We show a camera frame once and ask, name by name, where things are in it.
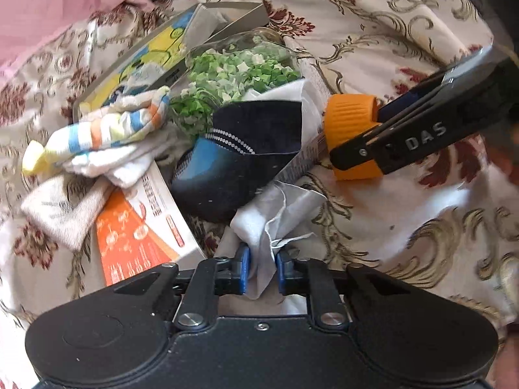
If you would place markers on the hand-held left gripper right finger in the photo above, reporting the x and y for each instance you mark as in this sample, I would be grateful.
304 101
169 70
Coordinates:
279 269

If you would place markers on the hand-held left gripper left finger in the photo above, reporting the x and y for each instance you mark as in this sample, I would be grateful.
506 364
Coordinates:
243 268

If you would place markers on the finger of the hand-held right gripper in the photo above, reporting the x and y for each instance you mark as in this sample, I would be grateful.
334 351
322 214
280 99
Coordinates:
401 103
361 152

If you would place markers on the white frayed cloth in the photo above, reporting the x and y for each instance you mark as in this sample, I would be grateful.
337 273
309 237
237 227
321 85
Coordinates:
269 219

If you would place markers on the striped colourful sock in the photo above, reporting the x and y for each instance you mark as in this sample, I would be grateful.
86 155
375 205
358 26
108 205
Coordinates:
101 129

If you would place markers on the grey cartoon print box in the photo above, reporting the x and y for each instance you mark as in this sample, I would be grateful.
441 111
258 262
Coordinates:
162 54

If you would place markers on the floral blanket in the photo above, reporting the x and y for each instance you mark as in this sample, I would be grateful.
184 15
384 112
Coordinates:
365 28

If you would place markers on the dark object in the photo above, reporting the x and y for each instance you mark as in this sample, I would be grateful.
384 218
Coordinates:
490 4

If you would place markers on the orange and white box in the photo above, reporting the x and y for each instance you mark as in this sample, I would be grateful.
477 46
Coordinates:
138 235

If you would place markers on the navy blue sock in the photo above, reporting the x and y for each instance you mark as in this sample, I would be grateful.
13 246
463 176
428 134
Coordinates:
239 150

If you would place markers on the bag of green peas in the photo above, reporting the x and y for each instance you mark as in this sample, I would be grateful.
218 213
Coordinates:
227 73

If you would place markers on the beige ribbed sock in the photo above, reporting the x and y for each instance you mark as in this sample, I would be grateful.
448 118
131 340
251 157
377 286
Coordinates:
61 210

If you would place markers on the pink cloth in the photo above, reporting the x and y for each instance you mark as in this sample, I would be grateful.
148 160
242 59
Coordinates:
52 8

